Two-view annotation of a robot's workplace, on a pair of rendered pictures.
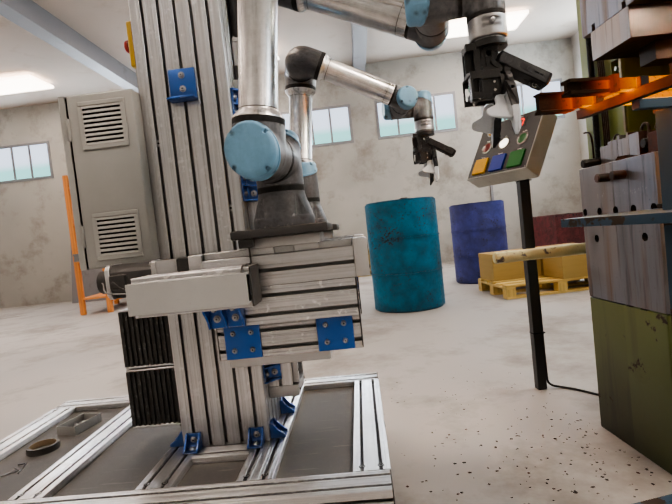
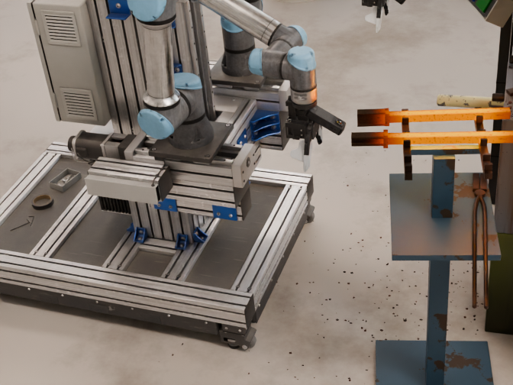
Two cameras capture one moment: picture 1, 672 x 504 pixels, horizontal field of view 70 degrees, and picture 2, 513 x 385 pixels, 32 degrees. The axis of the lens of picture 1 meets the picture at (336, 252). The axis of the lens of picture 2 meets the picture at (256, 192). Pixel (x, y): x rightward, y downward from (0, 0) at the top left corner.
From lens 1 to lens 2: 2.24 m
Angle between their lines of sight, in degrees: 38
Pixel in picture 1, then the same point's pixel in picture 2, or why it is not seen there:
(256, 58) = (155, 71)
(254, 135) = (154, 121)
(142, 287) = (95, 182)
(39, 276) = not seen: outside the picture
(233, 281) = (147, 191)
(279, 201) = (182, 131)
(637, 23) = not seen: outside the picture
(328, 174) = not seen: outside the picture
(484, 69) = (298, 118)
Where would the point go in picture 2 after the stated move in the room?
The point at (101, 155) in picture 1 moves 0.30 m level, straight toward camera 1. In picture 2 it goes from (62, 49) to (59, 92)
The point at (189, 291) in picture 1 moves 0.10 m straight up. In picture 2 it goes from (122, 190) to (117, 165)
